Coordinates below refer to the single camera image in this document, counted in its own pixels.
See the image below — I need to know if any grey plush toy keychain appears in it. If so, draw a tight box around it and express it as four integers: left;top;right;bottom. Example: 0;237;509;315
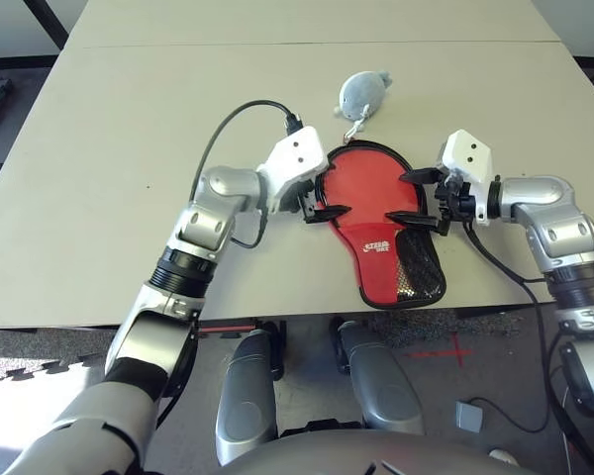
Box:
332;70;395;147

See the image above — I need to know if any grey robot torso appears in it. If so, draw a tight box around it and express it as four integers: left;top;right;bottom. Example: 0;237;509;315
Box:
222;427;516;475

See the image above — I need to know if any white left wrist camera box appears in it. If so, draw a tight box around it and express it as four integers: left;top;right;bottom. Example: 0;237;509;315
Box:
255;126;331;214

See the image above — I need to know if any grey robot right leg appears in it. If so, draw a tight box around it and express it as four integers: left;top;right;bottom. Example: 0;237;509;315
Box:
329;320;425;436

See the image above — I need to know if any grey puzzle floor mat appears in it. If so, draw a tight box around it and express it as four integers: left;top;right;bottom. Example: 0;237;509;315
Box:
0;329;125;382

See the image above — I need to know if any black pedal cable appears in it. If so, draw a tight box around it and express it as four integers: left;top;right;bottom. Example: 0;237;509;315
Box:
467;355;565;431

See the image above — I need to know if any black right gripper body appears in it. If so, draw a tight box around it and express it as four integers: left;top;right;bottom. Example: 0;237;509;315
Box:
438;172;476;237

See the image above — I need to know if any dark speckled floor mat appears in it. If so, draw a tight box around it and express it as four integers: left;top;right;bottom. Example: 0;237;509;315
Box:
370;309;531;347

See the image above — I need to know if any black metal frame bar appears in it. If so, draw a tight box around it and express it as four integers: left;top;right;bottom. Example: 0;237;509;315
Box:
32;0;71;50

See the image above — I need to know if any grey robot left leg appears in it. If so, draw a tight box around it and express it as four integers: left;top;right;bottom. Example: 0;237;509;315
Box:
215;321;286;466

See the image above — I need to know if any grey robot leg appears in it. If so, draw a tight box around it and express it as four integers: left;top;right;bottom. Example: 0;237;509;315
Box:
329;320;425;436
215;321;286;466

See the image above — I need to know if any grey foot pedal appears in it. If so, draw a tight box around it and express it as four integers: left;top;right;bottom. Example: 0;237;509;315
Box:
454;400;485;432

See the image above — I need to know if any red black paddle case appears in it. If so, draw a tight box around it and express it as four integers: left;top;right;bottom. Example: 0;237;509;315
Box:
314;140;449;311

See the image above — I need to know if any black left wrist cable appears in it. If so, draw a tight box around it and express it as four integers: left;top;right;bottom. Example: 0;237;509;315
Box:
190;100;303;248

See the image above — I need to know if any white clog shoe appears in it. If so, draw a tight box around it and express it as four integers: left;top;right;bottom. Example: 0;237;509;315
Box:
488;448;519;469

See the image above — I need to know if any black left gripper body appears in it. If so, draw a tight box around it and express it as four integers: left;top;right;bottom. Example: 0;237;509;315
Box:
289;177;323;224

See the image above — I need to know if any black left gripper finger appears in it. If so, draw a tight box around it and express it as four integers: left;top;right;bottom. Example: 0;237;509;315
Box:
307;205;352;225

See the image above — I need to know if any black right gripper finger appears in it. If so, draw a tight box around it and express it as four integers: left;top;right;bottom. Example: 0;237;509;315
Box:
386;211;446;230
399;167;445;185

